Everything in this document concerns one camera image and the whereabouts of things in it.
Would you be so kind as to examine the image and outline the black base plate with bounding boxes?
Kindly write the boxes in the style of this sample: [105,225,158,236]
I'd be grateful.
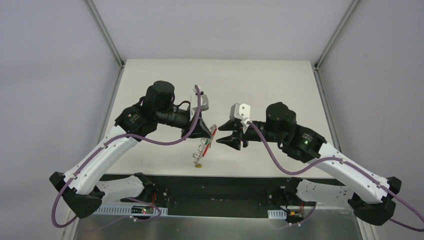
[99,173,319,220]

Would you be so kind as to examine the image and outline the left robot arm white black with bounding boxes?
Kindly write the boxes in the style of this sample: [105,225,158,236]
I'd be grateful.
[49,80,212,219]

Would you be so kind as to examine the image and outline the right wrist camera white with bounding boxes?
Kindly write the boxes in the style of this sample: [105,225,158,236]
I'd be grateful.
[229,103,251,133]

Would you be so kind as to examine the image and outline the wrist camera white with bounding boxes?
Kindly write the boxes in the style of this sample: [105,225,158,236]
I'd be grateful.
[188,87,210,120]
[229,103,251,133]

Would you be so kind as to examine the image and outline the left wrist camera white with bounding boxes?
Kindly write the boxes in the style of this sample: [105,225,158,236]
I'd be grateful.
[188,87,210,120]

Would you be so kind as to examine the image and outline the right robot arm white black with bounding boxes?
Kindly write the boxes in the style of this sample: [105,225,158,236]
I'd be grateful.
[218,102,402,226]

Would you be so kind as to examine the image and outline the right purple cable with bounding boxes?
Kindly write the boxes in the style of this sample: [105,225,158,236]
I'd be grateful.
[246,120,424,232]

